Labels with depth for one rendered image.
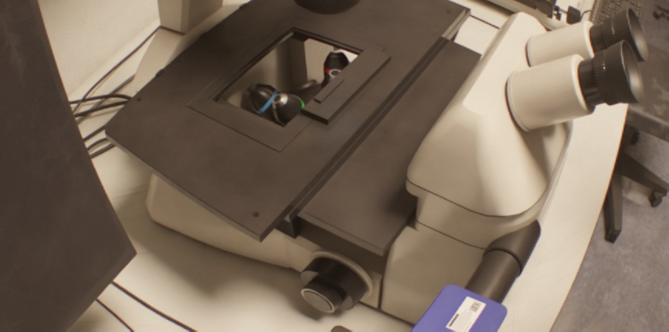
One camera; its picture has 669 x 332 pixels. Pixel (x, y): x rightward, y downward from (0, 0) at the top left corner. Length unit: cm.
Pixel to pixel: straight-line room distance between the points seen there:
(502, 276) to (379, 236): 12
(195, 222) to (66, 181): 31
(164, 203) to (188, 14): 23
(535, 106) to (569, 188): 39
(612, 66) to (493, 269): 19
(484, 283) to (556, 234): 32
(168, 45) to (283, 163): 23
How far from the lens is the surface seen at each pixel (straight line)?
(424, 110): 59
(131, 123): 59
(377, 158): 54
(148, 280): 72
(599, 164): 86
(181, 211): 72
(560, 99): 41
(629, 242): 181
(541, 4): 98
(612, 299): 166
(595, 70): 40
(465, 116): 42
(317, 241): 63
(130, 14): 109
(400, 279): 58
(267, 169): 51
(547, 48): 48
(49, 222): 44
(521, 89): 43
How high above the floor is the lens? 133
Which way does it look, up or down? 45 degrees down
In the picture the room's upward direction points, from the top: 6 degrees counter-clockwise
